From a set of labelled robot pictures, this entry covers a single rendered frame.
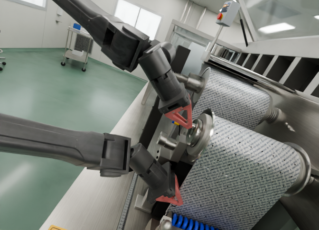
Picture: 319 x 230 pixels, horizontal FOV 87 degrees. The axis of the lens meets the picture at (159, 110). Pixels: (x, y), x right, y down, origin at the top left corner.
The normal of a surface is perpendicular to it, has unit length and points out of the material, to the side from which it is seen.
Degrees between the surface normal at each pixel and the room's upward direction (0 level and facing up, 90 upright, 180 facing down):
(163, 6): 90
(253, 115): 92
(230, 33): 90
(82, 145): 40
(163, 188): 60
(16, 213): 0
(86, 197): 0
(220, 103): 92
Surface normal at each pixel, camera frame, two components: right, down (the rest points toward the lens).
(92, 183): 0.37, -0.86
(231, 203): -0.07, 0.36
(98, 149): 0.73, -0.32
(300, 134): -0.93, -0.37
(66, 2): -0.53, 0.33
